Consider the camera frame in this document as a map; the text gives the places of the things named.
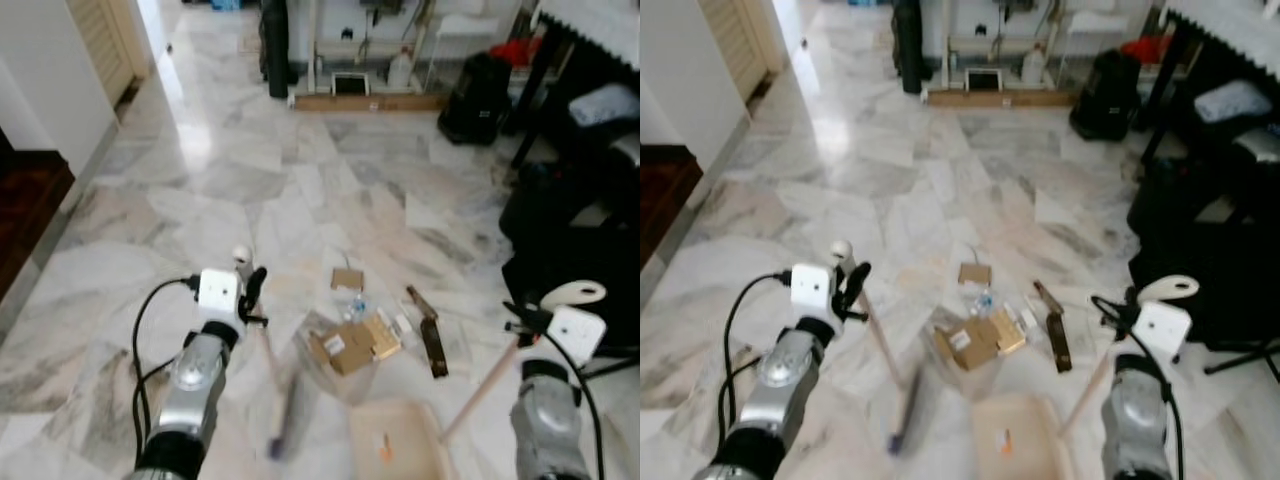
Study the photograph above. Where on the long wooden plank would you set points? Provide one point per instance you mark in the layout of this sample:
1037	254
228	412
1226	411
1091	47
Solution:
1000	98
370	102

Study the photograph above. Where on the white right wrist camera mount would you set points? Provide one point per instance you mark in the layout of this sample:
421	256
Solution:
1163	328
577	332

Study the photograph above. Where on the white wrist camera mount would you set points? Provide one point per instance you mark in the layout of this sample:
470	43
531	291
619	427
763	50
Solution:
218	290
1163	328
577	332
812	286

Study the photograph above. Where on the black table with white top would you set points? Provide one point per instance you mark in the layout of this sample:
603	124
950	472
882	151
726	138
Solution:
590	30
1225	25

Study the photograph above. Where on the red cloth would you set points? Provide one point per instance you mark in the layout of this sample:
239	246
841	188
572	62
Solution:
515	52
1145	48

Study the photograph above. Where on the small white framed panel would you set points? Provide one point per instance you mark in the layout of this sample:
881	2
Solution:
351	84
984	80

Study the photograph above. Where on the light wooden louvered door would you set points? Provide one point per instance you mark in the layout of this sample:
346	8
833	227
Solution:
738	40
105	45

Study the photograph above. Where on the tall black cylinder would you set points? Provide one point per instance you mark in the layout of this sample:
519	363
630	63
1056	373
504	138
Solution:
276	50
908	45

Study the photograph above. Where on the large black bag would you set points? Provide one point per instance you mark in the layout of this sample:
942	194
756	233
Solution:
570	250
1200	250

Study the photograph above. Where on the small white paper scrap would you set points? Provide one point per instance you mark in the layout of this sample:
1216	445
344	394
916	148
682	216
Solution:
1024	318
401	324

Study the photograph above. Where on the large brown cardboard piece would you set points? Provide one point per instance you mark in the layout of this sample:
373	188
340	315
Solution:
350	345
975	340

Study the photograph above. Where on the small brown cardboard piece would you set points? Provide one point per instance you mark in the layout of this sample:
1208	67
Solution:
347	279
974	273

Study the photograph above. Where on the white plastic jug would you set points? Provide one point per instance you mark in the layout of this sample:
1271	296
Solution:
400	70
1033	67

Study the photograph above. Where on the black backpack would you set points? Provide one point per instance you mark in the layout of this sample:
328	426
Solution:
1107	95
476	100

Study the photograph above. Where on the long dark brown wrapper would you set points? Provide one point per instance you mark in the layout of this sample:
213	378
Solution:
432	345
1055	335

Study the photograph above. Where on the white shelf rack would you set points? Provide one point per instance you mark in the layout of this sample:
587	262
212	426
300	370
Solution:
1050	40
420	45

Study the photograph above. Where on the crushed clear plastic bottle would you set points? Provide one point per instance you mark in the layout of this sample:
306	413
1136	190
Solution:
358	305
985	302

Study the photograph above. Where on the grey cushion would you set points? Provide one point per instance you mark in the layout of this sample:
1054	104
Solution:
605	103
1232	100

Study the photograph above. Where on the black tripod legs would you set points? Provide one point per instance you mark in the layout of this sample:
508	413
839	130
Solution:
1245	355
610	362

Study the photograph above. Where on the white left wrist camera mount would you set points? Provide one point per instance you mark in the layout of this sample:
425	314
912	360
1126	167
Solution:
218	290
812	286

